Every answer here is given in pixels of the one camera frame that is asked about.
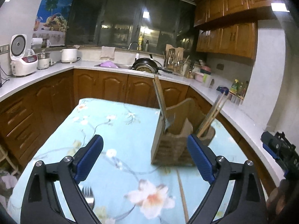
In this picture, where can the fruit poster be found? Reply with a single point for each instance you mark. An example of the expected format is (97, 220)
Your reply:
(52, 21)

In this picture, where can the green-label oil bottle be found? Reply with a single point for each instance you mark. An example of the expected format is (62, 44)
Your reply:
(235, 86)

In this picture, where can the purple bowl in sink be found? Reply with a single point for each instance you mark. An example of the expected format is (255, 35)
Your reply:
(108, 64)

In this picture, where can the lower wooden cabinets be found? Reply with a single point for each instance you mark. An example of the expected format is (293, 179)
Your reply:
(29, 116)

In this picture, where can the person right hand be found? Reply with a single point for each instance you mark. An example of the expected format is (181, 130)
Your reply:
(277, 200)

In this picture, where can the wooden utensil caddy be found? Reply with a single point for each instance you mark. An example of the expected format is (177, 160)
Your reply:
(175, 124)

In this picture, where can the wooden cabinets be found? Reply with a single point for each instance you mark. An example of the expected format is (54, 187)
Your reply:
(230, 26)
(29, 116)

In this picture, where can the upper wooden cabinets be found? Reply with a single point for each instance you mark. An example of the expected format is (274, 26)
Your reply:
(230, 26)

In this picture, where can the black frying pan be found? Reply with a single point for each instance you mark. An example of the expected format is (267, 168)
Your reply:
(149, 65)

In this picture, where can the white red rice cooker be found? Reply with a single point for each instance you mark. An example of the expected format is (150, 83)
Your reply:
(23, 62)

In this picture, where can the white rice cooker pot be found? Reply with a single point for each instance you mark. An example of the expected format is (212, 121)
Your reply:
(69, 55)

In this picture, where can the pink plastic containers stack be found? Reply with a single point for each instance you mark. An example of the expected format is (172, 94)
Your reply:
(204, 76)

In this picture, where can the chrome sink faucet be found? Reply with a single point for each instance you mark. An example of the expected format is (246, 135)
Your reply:
(134, 46)

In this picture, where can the blue object on counter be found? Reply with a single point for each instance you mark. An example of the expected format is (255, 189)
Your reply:
(223, 90)

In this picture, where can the countertop wooden utensil rack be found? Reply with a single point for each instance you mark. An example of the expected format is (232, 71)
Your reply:
(173, 57)

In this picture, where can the wooden chopstick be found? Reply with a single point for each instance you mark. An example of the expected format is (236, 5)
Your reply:
(213, 118)
(183, 198)
(210, 118)

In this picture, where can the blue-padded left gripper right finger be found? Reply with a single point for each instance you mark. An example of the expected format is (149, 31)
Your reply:
(203, 158)

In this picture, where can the floral light blue tablecloth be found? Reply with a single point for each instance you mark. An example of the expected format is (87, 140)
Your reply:
(127, 188)

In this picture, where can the hanging beige dish towel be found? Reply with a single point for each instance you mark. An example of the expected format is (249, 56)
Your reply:
(107, 52)

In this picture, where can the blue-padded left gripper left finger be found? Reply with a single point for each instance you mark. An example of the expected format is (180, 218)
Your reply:
(86, 157)

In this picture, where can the dark kitchen window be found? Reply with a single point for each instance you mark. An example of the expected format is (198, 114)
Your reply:
(117, 23)

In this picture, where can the steel fork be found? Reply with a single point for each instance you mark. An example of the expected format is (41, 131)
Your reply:
(89, 196)

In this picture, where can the small white steamer pot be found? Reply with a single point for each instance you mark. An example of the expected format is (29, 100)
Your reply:
(44, 60)

